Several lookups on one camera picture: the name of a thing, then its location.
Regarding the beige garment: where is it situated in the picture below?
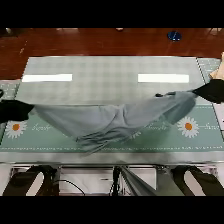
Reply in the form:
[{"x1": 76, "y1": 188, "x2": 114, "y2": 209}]
[{"x1": 209, "y1": 51, "x2": 224, "y2": 81}]

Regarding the silver frame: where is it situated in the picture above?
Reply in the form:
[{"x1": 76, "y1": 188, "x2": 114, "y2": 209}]
[{"x1": 0, "y1": 152, "x2": 224, "y2": 197}]

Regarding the blue round object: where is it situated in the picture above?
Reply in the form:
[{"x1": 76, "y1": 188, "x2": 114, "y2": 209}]
[{"x1": 167, "y1": 30, "x2": 183, "y2": 42}]

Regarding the black cable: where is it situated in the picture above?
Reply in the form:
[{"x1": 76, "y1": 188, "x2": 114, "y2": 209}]
[{"x1": 54, "y1": 179, "x2": 86, "y2": 197}]

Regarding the grey T-shirt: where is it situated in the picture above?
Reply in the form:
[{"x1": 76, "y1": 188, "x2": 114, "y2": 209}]
[{"x1": 29, "y1": 90, "x2": 198, "y2": 154}]

